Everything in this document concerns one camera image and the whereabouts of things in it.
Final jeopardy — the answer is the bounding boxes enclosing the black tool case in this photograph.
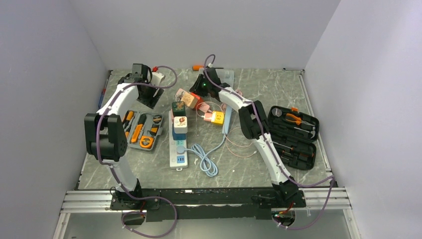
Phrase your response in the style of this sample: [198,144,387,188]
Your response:
[267,106,319,170]

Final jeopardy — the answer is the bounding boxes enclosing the light blue power cable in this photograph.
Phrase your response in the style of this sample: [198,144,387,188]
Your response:
[176,131,228,178]

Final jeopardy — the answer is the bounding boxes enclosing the white power strip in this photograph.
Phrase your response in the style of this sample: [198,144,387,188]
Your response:
[168,111,188,171]

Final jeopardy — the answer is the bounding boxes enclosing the clear plastic organizer box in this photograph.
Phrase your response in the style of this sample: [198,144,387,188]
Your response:
[216,69,234,87]

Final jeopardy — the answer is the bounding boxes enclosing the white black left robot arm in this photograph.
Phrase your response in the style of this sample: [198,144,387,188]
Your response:
[84,64,174,209]

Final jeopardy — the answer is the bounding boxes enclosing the blue red pen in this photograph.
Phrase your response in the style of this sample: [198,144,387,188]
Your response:
[98,79,108,109]

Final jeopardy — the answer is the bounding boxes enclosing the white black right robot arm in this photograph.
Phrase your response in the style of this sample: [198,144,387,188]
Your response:
[190,66,299,207]

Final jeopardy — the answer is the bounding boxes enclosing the pink cube socket adapter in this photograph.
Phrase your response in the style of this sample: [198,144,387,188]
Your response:
[203,113,213,122]

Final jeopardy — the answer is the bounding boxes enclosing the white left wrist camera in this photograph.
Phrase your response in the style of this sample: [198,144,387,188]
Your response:
[151,72,165,97]

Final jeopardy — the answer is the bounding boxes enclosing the green cube socket adapter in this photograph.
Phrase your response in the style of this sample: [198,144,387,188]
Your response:
[172,101,186,117]

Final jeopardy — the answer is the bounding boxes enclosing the grey plastic tool tray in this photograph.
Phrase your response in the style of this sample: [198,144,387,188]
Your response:
[126,111,164,152]

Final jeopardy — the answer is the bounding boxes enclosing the yellow cube socket adapter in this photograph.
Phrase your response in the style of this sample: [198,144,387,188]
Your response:
[211,111,224,125]

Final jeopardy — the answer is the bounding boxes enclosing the orange screwdriver at wall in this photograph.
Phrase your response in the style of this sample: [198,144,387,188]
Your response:
[192,65,203,71]

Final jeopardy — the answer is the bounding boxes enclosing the white cube socket adapter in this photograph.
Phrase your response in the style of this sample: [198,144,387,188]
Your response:
[173,116,188,134]

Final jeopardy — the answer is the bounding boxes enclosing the pink power strip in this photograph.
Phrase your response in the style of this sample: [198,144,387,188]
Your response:
[175,88,211,113]

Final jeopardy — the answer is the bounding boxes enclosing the orange black pliers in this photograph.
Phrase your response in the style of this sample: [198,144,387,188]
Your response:
[122,111,135,138]

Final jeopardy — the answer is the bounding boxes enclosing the red cube socket adapter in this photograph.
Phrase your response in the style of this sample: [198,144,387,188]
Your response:
[190,92,204,110]

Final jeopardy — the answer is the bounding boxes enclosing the black aluminium base frame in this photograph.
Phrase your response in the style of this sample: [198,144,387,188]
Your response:
[59,186,352,222]

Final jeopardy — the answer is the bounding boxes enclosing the blue cube socket adapter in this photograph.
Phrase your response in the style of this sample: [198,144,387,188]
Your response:
[172,128,187,141]

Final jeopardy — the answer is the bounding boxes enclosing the light blue power strip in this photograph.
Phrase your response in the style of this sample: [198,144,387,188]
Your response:
[222,104,233,135]

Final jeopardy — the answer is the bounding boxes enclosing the orange tape measure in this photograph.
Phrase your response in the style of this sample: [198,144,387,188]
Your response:
[139,135,154,149]

